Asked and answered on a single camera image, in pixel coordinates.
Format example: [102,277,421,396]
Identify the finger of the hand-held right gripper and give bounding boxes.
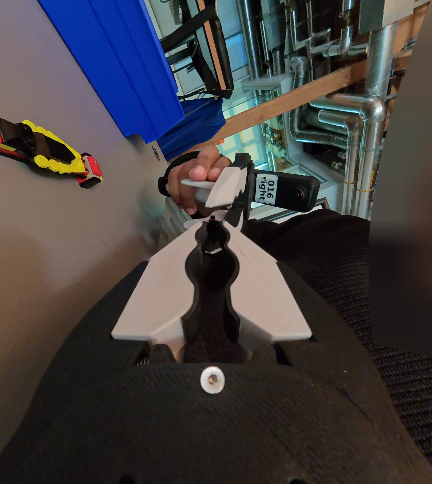
[205,166,255,209]
[183,190,253,232]

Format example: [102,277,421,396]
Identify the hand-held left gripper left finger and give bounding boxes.
[111,221,206,363]

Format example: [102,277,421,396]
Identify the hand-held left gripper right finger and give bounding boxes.
[220,221,312,363]

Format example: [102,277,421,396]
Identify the black lego part red stud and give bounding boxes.
[205,216,221,243]

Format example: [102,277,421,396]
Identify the person's right forearm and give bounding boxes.
[246,210,371,273]

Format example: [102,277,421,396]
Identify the yellow red lego car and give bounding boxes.
[0,115,103,189]

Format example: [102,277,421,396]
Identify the person's right hand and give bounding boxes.
[169,145,233,216]

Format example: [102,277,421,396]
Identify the wooden beam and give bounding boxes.
[186,34,428,152]

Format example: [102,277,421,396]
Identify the silver ventilation ducts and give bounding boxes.
[239,0,417,220]

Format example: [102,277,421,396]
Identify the person's black sweater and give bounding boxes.
[288,257,432,484]

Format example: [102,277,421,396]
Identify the black frame table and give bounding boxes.
[161,0,235,101]

